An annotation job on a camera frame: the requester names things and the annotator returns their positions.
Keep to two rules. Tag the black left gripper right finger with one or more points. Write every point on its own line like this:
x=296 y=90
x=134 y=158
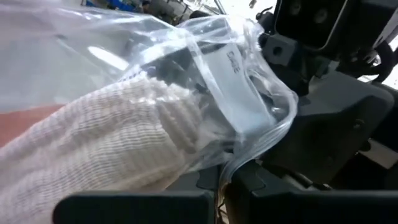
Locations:
x=311 y=208

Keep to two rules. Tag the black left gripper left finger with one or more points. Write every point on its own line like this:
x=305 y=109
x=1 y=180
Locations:
x=133 y=208

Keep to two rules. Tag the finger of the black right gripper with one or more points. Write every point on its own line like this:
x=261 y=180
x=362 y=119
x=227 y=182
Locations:
x=174 y=65
x=335 y=124

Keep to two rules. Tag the clear plastic zip bag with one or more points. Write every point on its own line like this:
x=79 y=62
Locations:
x=62 y=46

